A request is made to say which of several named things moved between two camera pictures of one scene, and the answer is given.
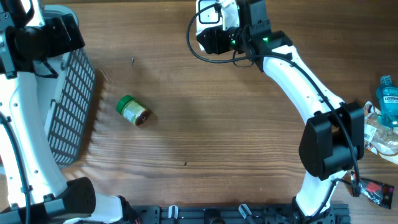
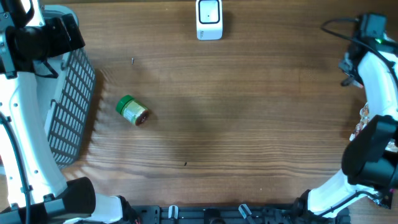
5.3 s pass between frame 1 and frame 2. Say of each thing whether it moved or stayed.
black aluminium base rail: stayed
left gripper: stayed
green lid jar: stayed
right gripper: moved
